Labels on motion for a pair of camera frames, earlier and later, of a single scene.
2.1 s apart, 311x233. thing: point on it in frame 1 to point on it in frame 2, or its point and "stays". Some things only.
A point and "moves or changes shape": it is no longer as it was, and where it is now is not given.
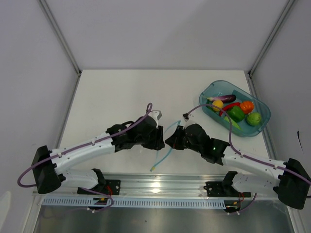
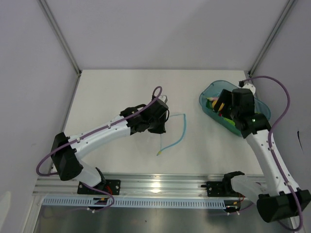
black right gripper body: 181,142 to 229,110
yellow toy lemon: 218,103 stays
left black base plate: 112,187 stays
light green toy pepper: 233,122 stays
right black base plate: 221,189 stays
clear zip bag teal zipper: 171,153 moves or changes shape
